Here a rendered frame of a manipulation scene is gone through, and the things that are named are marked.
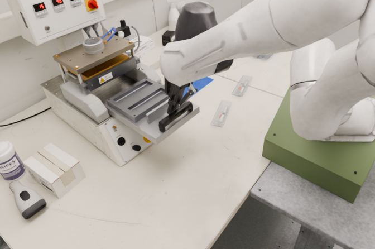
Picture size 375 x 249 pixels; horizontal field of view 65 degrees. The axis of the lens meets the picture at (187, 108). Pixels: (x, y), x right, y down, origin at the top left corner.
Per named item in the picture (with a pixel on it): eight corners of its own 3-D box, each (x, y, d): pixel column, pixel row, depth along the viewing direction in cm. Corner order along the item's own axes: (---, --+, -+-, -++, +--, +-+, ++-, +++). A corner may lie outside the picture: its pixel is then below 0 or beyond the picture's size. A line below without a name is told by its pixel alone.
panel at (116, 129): (124, 164, 115) (102, 123, 109) (177, 124, 132) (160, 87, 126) (126, 164, 114) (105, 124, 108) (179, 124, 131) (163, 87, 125)
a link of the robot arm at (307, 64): (342, 62, 87) (335, 24, 67) (345, 123, 83) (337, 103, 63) (303, 66, 93) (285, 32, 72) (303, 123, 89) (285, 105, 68)
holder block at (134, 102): (107, 105, 110) (106, 99, 109) (147, 82, 122) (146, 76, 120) (135, 123, 101) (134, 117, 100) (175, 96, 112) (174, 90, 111)
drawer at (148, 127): (105, 112, 113) (100, 96, 108) (147, 87, 125) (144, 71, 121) (157, 147, 97) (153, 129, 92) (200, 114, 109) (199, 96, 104)
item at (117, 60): (67, 72, 122) (60, 52, 116) (111, 52, 134) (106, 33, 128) (90, 86, 112) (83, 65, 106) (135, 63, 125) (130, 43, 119)
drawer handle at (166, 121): (159, 130, 97) (157, 121, 95) (188, 108, 106) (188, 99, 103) (163, 133, 96) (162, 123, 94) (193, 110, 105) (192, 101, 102)
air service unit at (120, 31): (109, 54, 143) (102, 25, 133) (133, 43, 151) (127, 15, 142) (116, 57, 140) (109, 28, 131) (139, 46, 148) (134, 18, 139)
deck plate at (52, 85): (40, 85, 134) (39, 84, 133) (103, 56, 153) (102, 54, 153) (97, 127, 108) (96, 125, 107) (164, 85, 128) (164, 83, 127)
